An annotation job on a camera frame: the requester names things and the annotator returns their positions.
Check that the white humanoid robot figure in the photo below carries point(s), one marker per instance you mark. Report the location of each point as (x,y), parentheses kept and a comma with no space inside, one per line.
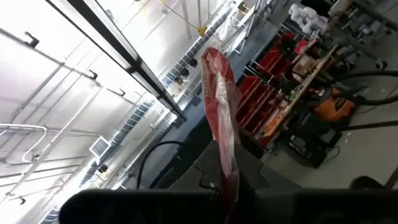
(308,17)

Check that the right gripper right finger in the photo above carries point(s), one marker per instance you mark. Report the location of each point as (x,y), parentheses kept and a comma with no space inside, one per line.
(258,174)

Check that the white ceiling unit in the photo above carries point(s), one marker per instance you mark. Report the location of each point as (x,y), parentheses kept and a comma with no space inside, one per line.
(99,146)

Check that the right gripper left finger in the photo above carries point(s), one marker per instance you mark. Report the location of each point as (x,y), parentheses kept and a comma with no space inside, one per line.
(208,168)

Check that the wooden workbench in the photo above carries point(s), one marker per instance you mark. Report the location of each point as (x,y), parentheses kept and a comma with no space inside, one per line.
(298,93)

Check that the black overhead light bar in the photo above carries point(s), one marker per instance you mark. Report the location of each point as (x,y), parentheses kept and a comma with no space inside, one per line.
(133,62)

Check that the red bin shelf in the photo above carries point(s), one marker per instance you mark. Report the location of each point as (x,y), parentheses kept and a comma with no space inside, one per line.
(264,90)

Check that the red popcorn bag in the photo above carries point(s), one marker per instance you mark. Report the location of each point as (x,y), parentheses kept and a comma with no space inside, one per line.
(220,93)

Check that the orange shop vacuum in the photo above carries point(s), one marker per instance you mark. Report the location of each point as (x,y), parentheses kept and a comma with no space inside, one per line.
(334,109)

